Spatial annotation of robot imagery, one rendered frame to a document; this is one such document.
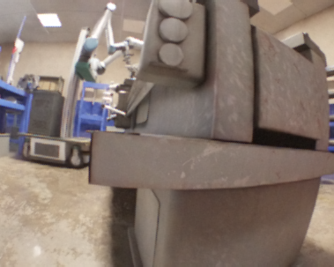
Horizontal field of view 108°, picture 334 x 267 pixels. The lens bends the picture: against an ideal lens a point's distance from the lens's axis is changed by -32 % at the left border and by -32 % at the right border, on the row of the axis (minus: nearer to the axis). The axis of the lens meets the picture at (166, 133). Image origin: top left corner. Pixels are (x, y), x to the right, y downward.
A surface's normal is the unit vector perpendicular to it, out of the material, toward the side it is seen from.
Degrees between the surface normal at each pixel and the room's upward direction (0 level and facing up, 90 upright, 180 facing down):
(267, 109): 90
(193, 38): 90
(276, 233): 90
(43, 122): 90
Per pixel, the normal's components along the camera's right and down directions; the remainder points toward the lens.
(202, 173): 0.28, 0.01
